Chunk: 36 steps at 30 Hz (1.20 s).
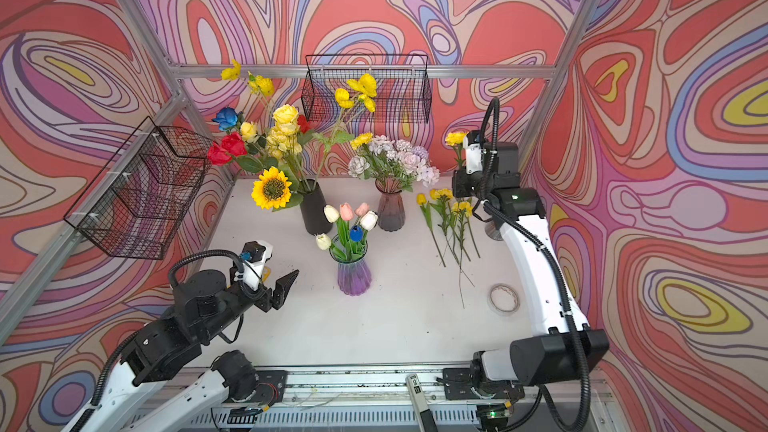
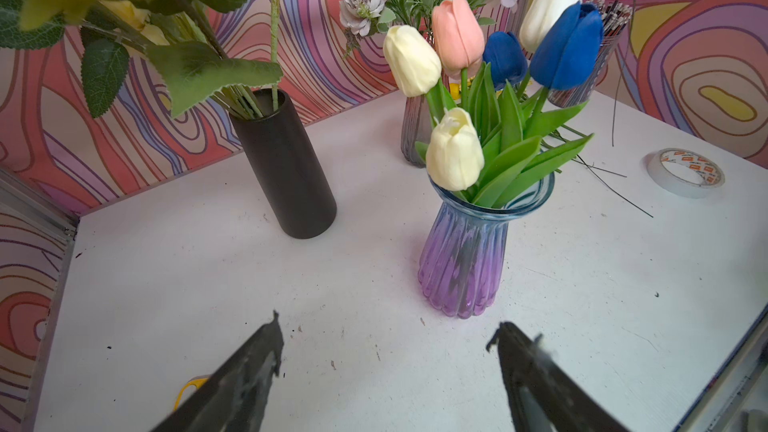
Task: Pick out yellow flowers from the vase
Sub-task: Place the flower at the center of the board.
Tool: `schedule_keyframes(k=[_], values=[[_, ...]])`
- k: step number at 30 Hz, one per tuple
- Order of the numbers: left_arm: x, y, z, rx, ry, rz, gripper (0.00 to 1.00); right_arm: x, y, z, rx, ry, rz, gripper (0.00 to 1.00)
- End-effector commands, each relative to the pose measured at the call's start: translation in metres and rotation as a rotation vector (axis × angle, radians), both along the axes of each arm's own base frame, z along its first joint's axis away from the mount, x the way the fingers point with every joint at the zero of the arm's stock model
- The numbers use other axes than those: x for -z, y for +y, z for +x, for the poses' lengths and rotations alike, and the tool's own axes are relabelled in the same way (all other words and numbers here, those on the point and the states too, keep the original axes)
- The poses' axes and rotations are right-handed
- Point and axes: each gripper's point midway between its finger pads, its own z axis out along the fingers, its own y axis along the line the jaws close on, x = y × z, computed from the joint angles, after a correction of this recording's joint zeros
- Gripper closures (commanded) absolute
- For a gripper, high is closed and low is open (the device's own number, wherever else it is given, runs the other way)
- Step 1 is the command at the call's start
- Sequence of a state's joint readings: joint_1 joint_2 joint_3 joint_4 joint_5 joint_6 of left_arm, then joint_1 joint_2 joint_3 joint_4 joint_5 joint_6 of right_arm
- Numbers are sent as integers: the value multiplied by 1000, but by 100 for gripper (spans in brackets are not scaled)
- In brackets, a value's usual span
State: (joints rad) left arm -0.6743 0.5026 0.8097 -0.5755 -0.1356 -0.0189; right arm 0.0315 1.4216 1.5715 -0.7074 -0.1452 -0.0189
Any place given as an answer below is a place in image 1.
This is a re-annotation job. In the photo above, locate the white tape roll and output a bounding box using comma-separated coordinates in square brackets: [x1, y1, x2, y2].
[487, 283, 520, 316]

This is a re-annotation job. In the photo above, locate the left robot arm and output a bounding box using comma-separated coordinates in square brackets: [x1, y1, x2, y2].
[65, 241, 299, 431]

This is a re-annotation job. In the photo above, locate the black wire basket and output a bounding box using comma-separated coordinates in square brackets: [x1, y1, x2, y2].
[63, 117, 212, 260]
[301, 52, 432, 125]

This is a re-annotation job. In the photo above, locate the back black wire basket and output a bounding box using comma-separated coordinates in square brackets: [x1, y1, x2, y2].
[301, 52, 432, 125]

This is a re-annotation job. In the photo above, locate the blue tulip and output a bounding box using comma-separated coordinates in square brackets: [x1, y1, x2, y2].
[349, 225, 365, 243]

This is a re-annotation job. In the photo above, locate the red grey glass vase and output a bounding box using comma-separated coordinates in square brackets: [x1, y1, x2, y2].
[376, 181, 405, 232]

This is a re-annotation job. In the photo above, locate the purple glass tulip vase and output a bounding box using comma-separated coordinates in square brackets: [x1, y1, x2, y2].
[329, 239, 372, 296]

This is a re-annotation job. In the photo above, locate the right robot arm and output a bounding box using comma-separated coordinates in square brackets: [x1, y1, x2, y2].
[452, 99, 609, 431]

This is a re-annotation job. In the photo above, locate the yellow tulip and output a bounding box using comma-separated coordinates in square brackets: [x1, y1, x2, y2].
[417, 193, 446, 267]
[464, 214, 481, 259]
[430, 188, 459, 266]

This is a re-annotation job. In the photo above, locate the yellow carnation stem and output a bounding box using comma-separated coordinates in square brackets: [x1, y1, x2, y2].
[452, 201, 474, 285]
[444, 131, 467, 170]
[432, 188, 473, 285]

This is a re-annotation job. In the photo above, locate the mixed rose bouquet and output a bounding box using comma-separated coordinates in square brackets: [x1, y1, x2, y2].
[207, 60, 316, 194]

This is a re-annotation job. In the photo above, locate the yellow and lilac bouquet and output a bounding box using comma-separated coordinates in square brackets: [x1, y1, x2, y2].
[334, 73, 440, 191]

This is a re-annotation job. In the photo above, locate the patterned pen cup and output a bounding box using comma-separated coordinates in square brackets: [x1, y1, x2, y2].
[484, 221, 503, 242]

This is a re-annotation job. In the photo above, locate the black vase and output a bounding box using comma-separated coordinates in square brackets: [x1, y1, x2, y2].
[299, 179, 332, 236]

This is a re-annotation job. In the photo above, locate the sunflower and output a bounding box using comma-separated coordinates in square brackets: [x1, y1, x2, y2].
[251, 167, 292, 210]

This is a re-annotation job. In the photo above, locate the tulip bunch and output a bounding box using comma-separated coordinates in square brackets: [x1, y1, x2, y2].
[315, 203, 378, 252]

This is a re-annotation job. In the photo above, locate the tool on front rail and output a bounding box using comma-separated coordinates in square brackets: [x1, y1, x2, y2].
[406, 374, 438, 432]

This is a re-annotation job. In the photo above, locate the left black wire basket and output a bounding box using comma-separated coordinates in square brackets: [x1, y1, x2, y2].
[63, 117, 212, 260]

